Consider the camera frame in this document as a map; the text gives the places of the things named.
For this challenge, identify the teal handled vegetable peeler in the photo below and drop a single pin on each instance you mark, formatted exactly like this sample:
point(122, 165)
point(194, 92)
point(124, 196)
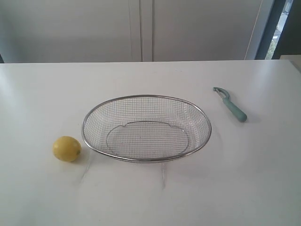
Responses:
point(239, 114)

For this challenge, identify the yellow lemon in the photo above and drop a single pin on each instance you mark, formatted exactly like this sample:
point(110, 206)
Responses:
point(66, 149)

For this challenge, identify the oval wire mesh basket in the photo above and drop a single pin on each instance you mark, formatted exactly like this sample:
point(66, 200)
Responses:
point(146, 128)

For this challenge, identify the dark window frame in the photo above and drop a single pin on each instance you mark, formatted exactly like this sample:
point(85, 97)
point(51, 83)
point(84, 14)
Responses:
point(282, 32)

